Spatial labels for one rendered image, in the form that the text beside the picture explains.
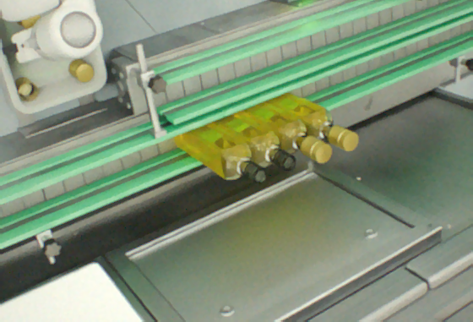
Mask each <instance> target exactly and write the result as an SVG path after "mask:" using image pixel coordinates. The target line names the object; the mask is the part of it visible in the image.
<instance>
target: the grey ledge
mask: <svg viewBox="0 0 473 322"><path fill-rule="evenodd" d="M464 55H465V58H466V59H472V58H473V51H471V52H467V53H466V54H464ZM472 76H473V71H471V70H469V69H468V68H467V67H466V66H463V67H461V68H460V73H459V81H461V80H466V79H468V78H470V77H472ZM455 84H456V82H455V67H451V66H450V65H449V62H448V61H447V62H445V63H442V64H439V65H438V66H434V67H432V68H429V69H427V70H425V71H423V72H421V73H418V74H415V75H414V76H412V77H411V76H410V77H408V78H406V79H403V80H401V81H399V82H397V83H394V84H392V85H390V86H388V87H383V88H382V89H380V90H377V91H374V92H373V93H371V94H369V95H367V96H363V97H362V98H359V99H355V100H354V101H350V102H348V103H347V104H344V105H343V106H339V107H337V108H335V109H334V110H331V111H330V113H331V115H332V117H333V120H334V125H340V126H342V127H343V128H347V127H348V126H350V125H354V124H356V123H359V122H360V121H362V120H365V119H367V118H369V117H371V116H373V115H375V114H377V113H381V112H384V111H386V110H388V109H389V108H392V107H394V106H396V105H399V104H400V103H402V102H404V101H408V100H411V99H413V98H415V97H416V96H419V95H421V94H423V93H426V92H427V91H429V90H434V89H436V88H437V87H439V86H440V87H442V88H444V89H446V88H448V87H449V86H451V85H455Z"/></svg>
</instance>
